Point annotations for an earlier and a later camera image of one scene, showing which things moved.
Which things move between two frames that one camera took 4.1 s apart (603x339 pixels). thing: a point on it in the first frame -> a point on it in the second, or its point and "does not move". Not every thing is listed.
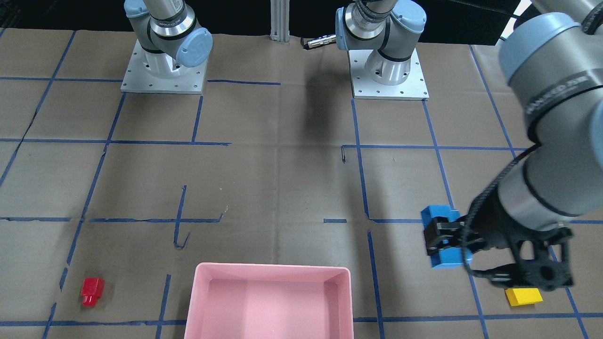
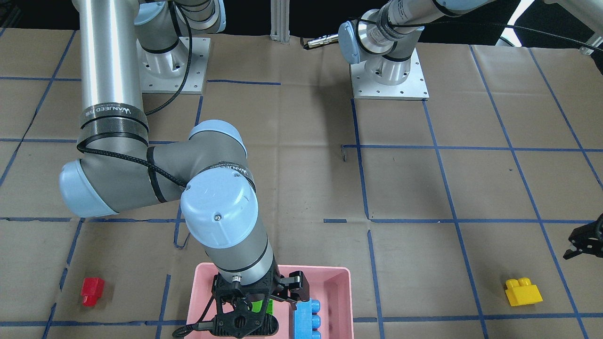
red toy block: [92, 290] does not move
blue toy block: [447, 255] -> [305, 322]
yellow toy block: [523, 296] does not move
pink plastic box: [230, 301] does not move
